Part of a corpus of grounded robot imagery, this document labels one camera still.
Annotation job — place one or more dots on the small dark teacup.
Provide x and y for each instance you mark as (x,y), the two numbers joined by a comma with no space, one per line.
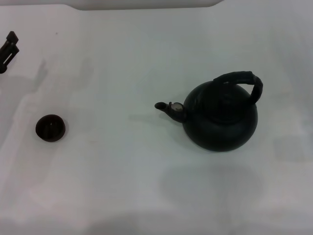
(51,128)

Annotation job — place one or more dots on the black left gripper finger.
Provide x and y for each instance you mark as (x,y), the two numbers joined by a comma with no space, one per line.
(14,49)
(12,37)

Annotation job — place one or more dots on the black round teapot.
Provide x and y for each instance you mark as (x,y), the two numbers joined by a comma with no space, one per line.
(220,127)

